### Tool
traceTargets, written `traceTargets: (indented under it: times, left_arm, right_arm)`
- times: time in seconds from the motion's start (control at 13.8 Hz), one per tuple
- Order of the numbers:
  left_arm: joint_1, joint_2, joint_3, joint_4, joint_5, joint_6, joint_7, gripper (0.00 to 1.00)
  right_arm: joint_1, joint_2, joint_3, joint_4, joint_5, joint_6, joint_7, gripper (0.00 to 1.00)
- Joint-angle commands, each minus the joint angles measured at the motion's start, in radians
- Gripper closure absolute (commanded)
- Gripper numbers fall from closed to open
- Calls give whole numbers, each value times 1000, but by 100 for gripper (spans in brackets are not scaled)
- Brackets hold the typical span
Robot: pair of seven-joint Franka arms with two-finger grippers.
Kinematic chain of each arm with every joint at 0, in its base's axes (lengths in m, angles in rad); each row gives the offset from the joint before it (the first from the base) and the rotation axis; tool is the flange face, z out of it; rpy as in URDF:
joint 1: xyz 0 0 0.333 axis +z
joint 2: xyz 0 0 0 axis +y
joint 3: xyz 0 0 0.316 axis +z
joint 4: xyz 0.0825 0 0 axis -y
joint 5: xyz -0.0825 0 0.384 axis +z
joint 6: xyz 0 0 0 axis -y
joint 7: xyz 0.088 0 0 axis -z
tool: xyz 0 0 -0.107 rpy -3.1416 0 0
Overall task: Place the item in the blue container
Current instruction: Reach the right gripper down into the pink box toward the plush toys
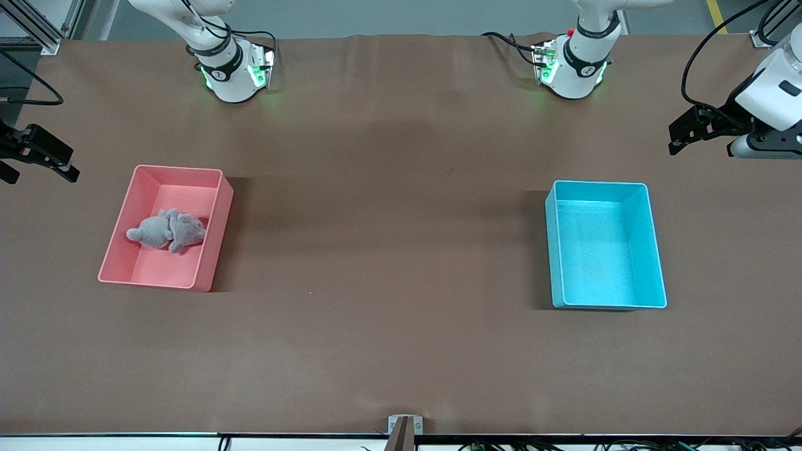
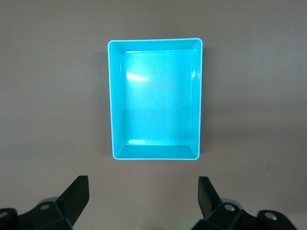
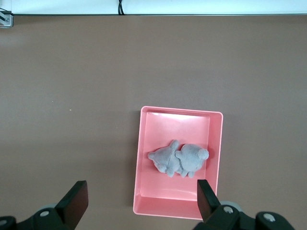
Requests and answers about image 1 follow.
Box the small metal bracket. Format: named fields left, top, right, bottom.
left=387, top=414, right=424, bottom=436

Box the pink plastic box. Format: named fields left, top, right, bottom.
left=98, top=164, right=234, bottom=293

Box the black arm base cable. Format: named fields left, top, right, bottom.
left=481, top=31, right=541, bottom=68
left=237, top=29, right=279, bottom=52

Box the blue plastic box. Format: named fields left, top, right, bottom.
left=544, top=180, right=668, bottom=310

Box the metal connector bracket green light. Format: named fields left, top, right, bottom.
left=247, top=45, right=277, bottom=90
left=531, top=40, right=560, bottom=86

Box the brown table mat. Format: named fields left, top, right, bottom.
left=0, top=33, right=802, bottom=437

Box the black looped cable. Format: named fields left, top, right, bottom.
left=756, top=0, right=802, bottom=46

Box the grey plush toy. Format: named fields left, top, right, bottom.
left=165, top=212, right=207, bottom=255
left=126, top=209, right=174, bottom=251

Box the brown narrow post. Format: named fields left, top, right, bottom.
left=383, top=417, right=416, bottom=451

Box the yellow floor tape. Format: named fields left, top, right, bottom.
left=706, top=0, right=729, bottom=36

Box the aluminium frame profile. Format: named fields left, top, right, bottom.
left=0, top=0, right=86, bottom=56
left=749, top=0, right=802, bottom=49

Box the table edge rail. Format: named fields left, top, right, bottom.
left=0, top=431, right=802, bottom=451

